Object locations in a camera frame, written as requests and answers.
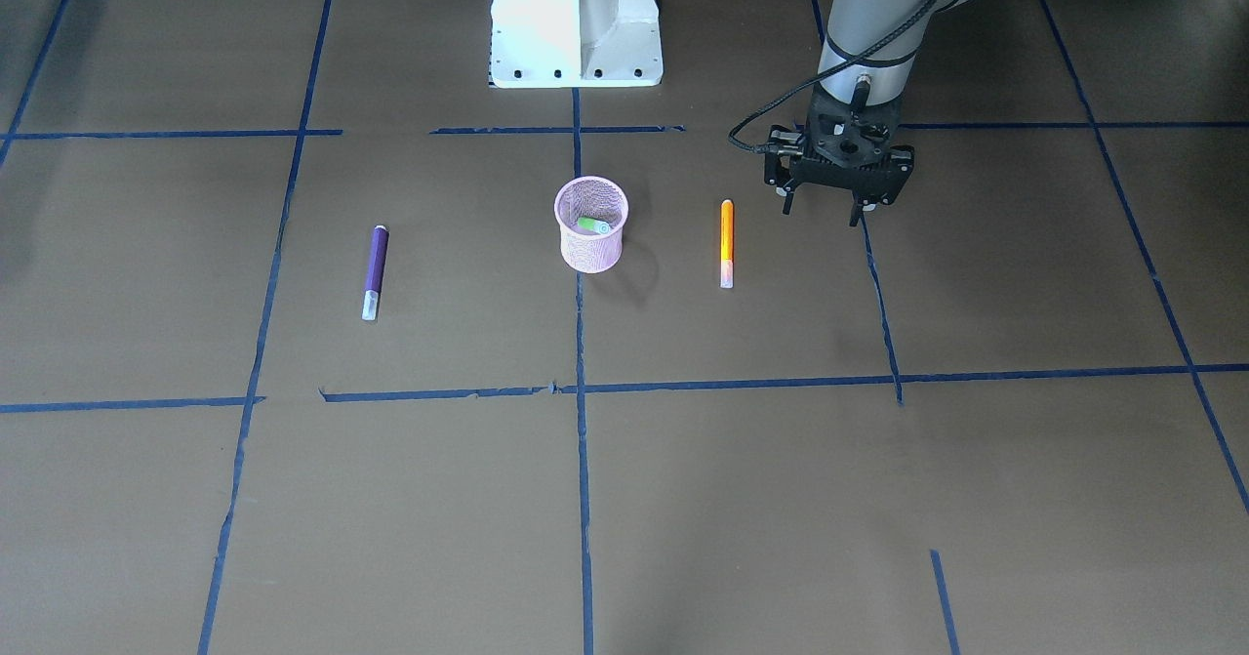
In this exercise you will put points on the pink mesh pen holder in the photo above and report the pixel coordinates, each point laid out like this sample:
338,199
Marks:
590,197

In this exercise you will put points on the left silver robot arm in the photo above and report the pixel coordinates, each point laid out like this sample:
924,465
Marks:
869,50

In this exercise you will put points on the orange highlighter pen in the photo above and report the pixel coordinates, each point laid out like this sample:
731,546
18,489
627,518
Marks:
727,244

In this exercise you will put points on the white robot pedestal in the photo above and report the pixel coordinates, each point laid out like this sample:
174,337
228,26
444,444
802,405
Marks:
562,44

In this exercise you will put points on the green highlighter pen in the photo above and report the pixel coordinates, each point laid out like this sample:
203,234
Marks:
592,226

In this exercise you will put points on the purple highlighter pen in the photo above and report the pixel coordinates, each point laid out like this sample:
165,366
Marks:
373,285

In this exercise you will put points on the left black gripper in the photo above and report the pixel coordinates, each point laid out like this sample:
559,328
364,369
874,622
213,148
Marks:
782,183

